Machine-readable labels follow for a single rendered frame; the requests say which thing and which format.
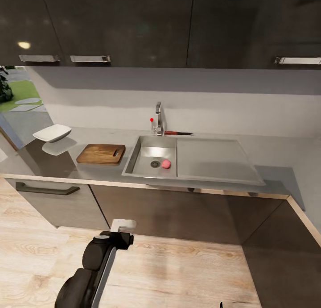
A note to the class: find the cutting board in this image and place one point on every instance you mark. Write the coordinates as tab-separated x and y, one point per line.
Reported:
97	153

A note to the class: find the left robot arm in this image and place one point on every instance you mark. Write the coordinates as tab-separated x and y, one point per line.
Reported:
85	288

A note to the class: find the drop in sink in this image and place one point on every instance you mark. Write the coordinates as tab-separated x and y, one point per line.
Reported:
198	159

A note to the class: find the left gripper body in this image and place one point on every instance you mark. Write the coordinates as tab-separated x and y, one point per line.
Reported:
121	237

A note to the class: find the fixed window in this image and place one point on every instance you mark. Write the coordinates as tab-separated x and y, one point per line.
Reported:
22	112

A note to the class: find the cabinet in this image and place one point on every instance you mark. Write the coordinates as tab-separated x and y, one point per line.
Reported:
95	33
255	34

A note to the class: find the vidalia onion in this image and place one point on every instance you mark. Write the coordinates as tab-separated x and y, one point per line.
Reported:
166	164

